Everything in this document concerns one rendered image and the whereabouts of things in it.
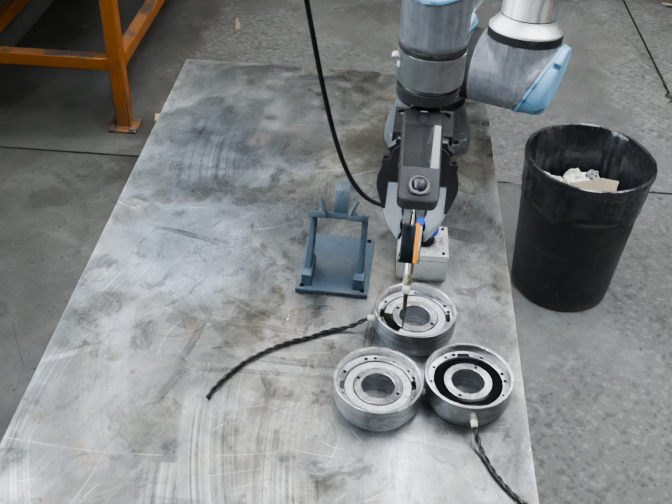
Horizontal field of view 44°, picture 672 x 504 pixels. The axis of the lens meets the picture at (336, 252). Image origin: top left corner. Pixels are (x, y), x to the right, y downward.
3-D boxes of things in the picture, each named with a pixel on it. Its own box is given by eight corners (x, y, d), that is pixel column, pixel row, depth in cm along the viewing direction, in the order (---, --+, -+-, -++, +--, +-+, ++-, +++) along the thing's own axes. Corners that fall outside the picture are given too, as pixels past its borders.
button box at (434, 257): (445, 282, 119) (449, 255, 116) (395, 278, 119) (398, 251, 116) (444, 246, 125) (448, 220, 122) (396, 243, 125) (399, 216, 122)
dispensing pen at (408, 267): (390, 330, 104) (404, 195, 103) (391, 325, 108) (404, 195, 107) (408, 332, 104) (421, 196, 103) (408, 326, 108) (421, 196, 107)
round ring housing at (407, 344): (451, 307, 115) (455, 285, 112) (454, 363, 106) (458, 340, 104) (374, 302, 115) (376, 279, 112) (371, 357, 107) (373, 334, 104)
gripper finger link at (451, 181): (458, 208, 103) (458, 146, 98) (458, 215, 102) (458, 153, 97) (419, 208, 104) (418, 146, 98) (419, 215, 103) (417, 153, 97)
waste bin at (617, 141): (627, 326, 230) (672, 197, 203) (504, 316, 231) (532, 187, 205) (605, 248, 257) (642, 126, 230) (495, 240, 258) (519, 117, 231)
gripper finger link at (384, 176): (409, 205, 104) (424, 147, 99) (408, 214, 103) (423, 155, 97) (372, 198, 104) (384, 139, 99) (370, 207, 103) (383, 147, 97)
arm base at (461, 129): (385, 114, 155) (389, 65, 149) (467, 120, 155) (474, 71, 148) (382, 158, 144) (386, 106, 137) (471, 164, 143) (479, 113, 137)
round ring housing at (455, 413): (417, 365, 106) (420, 342, 103) (500, 366, 106) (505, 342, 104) (426, 431, 98) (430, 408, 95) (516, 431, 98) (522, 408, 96)
